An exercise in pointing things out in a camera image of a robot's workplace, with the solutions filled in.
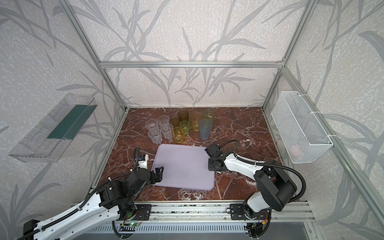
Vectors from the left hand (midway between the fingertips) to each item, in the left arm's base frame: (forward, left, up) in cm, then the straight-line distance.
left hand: (160, 166), depth 78 cm
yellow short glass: (+27, -6, -11) cm, 30 cm away
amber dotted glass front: (+37, -2, -9) cm, 38 cm away
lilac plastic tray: (+4, -12, -11) cm, 17 cm away
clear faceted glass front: (+26, +10, -11) cm, 29 cm away
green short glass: (+33, -11, -8) cm, 36 cm away
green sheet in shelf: (+7, +35, +25) cm, 43 cm away
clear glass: (+34, +14, -8) cm, 38 cm away
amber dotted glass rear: (+39, -8, -5) cm, 40 cm away
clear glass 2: (+38, +6, -8) cm, 40 cm away
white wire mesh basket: (+6, -64, +24) cm, 69 cm away
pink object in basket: (+5, -69, +9) cm, 69 cm away
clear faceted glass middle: (+30, +3, -10) cm, 32 cm away
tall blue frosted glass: (+31, -24, -6) cm, 39 cm away
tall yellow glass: (+38, -17, -5) cm, 42 cm away
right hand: (+7, -29, -10) cm, 31 cm away
